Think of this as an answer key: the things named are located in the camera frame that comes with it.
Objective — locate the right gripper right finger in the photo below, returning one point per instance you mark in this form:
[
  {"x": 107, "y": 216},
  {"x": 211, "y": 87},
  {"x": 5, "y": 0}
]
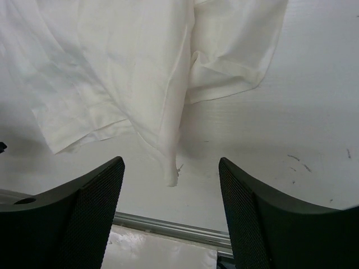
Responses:
[{"x": 270, "y": 229}]

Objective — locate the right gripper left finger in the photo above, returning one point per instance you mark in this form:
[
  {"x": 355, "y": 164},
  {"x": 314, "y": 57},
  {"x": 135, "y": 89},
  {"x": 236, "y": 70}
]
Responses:
[{"x": 65, "y": 227}]

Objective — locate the white fabric skirt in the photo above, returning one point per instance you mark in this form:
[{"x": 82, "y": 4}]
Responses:
[{"x": 90, "y": 70}]

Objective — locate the aluminium table frame rail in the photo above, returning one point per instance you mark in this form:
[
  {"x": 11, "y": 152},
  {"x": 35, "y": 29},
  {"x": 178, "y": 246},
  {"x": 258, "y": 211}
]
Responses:
[{"x": 218, "y": 239}]

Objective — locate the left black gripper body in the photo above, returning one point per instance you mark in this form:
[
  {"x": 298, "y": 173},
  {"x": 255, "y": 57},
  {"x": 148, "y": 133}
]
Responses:
[{"x": 3, "y": 146}]

